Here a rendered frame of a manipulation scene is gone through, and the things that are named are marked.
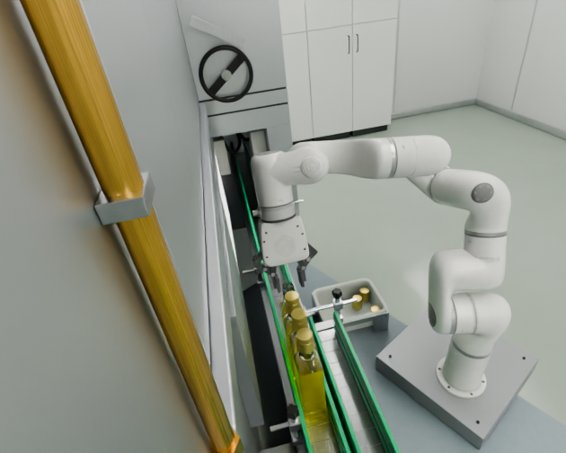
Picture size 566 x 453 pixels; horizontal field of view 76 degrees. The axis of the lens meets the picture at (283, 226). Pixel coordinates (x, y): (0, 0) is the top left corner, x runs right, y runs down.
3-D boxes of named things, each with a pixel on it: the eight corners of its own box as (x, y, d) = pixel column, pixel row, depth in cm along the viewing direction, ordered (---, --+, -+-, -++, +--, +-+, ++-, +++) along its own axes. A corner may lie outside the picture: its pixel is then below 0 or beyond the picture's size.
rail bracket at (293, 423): (273, 438, 87) (265, 406, 79) (301, 430, 87) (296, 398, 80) (276, 456, 83) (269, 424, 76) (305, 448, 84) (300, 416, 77)
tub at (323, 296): (312, 306, 136) (310, 289, 132) (368, 293, 139) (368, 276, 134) (325, 343, 122) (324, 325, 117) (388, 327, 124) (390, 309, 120)
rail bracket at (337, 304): (303, 324, 113) (299, 295, 106) (354, 312, 115) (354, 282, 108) (305, 332, 111) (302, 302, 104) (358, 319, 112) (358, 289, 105)
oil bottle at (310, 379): (299, 402, 93) (291, 347, 81) (321, 395, 94) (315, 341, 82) (305, 423, 88) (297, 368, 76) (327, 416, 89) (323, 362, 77)
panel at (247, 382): (223, 217, 153) (204, 139, 134) (230, 216, 154) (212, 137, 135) (251, 428, 79) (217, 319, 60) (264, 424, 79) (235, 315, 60)
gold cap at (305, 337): (296, 342, 79) (294, 329, 77) (312, 339, 80) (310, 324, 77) (300, 356, 76) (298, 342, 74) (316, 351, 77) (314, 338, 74)
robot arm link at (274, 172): (318, 140, 77) (329, 144, 68) (324, 189, 81) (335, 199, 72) (248, 152, 76) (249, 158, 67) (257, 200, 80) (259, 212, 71)
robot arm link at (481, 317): (504, 359, 88) (523, 314, 79) (447, 359, 89) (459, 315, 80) (487, 325, 96) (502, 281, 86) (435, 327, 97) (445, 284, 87)
